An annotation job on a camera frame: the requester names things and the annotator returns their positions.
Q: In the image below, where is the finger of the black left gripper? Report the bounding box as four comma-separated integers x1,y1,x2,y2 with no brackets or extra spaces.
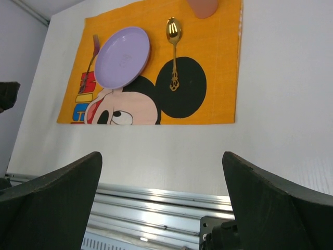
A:
0,82,20,113

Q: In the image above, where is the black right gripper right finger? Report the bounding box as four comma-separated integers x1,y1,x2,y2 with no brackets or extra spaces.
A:
222,152,332,249

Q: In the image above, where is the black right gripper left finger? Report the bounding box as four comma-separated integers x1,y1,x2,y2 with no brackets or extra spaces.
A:
1,152,103,249

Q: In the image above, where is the iridescent purple fork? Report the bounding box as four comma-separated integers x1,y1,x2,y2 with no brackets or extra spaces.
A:
79,34,100,94

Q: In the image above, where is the lavender plastic plate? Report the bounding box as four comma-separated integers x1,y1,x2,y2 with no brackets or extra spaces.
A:
94,27,150,89

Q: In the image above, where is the orange Mickey Mouse placemat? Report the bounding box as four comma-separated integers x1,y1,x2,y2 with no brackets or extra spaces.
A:
57,1,242,125

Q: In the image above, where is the gold spoon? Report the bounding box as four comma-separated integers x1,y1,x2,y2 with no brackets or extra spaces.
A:
166,17,182,92

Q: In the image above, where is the pink plastic cup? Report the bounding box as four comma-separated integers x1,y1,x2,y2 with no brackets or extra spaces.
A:
187,0,219,19

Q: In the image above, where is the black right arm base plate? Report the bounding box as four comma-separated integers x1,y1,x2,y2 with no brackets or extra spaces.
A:
199,216,243,250

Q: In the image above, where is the left corner aluminium post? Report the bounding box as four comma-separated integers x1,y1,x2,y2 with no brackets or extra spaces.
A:
10,0,50,27

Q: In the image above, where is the aluminium rail frame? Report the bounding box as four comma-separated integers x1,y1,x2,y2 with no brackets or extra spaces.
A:
5,171,235,245

